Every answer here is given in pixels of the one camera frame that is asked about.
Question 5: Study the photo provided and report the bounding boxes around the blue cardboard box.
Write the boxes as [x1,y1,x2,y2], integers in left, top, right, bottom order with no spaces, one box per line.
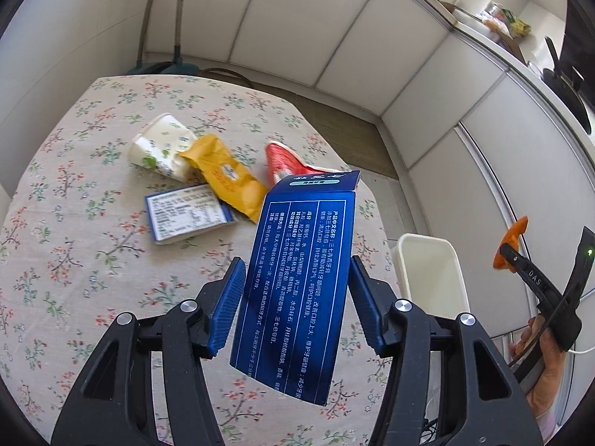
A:
[229,169,361,405]

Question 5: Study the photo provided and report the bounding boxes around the colourful snack packets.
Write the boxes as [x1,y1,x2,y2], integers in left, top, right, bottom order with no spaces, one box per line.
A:
[483,2,533,39]

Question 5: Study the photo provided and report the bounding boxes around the black frying pan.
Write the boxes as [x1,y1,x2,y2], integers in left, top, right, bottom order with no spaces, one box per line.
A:
[541,36,593,133]

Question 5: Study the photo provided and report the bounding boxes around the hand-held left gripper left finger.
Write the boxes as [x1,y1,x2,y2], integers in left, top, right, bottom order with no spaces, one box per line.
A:
[50,256,247,446]

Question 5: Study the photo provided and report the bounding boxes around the small white label box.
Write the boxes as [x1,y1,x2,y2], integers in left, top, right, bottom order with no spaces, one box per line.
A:
[145,183,235,245]

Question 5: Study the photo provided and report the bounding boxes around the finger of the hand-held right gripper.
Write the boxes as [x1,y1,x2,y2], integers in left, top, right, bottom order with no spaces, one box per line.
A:
[499,240,528,275]

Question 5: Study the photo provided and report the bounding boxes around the large orange peel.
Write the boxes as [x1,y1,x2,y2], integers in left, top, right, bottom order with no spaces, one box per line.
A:
[492,216,529,270]

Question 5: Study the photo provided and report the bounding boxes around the teal mop base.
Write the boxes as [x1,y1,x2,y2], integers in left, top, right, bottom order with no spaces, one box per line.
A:
[128,59,200,76]

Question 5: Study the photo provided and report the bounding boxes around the white plastic bin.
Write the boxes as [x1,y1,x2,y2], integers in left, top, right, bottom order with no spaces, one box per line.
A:
[390,233,470,335]

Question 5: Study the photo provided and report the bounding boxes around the red and white snack bag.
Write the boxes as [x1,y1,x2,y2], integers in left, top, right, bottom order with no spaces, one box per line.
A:
[265,140,354,191]

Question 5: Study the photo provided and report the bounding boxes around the white paper cup green print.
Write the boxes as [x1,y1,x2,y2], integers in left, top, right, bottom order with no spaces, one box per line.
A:
[129,113,198,182]

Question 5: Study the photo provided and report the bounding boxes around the white kitchen cabinets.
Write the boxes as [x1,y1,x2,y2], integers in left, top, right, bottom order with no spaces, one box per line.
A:
[139,0,595,335]

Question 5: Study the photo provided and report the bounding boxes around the yellow snack wrapper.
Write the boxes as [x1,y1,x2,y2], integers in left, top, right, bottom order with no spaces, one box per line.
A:
[178,134,269,224]

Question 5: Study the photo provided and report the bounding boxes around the person's right hand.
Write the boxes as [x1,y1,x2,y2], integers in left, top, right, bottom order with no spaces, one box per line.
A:
[509,316,570,428]

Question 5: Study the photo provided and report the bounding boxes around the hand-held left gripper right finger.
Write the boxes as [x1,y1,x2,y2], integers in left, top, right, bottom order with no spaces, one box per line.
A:
[348,255,544,446]

